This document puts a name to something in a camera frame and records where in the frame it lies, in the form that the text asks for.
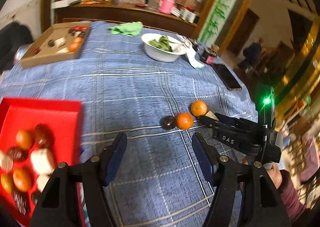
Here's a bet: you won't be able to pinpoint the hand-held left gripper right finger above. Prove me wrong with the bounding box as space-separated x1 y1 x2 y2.
192 132 292 227

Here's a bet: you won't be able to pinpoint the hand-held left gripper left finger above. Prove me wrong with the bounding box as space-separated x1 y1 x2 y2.
30 132 128 227

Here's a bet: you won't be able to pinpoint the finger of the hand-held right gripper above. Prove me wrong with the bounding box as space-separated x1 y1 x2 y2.
199 114 266 155
215 113 261 130

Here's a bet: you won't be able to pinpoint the large dark red jujube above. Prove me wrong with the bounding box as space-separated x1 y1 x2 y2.
34 124 55 148

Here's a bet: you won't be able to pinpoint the red tray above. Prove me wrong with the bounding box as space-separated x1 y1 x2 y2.
0 98 84 226

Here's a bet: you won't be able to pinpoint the small orange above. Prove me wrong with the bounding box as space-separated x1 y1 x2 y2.
69 41 83 52
0 173 13 194
15 129 34 149
12 168 32 192

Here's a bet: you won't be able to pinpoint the dark brown jujube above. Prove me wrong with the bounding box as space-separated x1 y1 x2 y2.
7 147 28 162
12 189 30 215

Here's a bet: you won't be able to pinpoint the person's right forearm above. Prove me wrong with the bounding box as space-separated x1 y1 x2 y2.
277 171 307 220

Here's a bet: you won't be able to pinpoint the person's right hand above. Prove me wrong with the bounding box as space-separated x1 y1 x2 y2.
266 163 283 190

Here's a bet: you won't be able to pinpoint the smartphone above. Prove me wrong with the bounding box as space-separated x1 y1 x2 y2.
212 63 242 91

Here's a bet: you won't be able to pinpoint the dark jacket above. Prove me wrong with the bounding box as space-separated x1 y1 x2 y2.
243 38 264 68

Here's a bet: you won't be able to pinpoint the blue plaid tablecloth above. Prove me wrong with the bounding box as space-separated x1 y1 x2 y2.
0 21 258 227

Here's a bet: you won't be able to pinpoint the black jar with red label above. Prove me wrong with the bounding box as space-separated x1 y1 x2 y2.
201 47 219 66

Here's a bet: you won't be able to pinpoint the white cloth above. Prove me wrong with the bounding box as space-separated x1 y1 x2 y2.
172 39 205 69

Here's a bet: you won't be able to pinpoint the wooden door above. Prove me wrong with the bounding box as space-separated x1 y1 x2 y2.
226 8 260 55

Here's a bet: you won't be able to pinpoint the white bowl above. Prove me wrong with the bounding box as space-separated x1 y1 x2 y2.
141 33 188 62

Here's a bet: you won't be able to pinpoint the green lettuce leaves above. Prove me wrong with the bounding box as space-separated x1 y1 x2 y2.
149 36 173 52

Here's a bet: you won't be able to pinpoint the white cups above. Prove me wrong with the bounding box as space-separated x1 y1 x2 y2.
180 7 198 23

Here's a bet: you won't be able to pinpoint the green cloth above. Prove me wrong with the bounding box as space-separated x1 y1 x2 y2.
109 22 143 37

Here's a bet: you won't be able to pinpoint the cardboard box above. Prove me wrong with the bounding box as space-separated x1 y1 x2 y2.
20 22 91 69

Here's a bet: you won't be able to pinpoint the small red fruit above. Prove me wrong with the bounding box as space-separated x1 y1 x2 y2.
69 26 88 36

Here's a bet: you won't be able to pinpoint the pink bottle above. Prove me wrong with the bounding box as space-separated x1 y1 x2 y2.
160 0 177 14

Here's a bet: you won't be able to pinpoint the wooden counter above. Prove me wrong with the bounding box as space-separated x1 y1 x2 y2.
51 0 200 40

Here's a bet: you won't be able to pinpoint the dark cloth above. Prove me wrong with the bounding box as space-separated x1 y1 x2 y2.
0 22 33 70

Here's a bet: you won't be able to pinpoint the bamboo wall decal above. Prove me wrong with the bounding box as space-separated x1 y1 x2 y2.
200 0 240 43

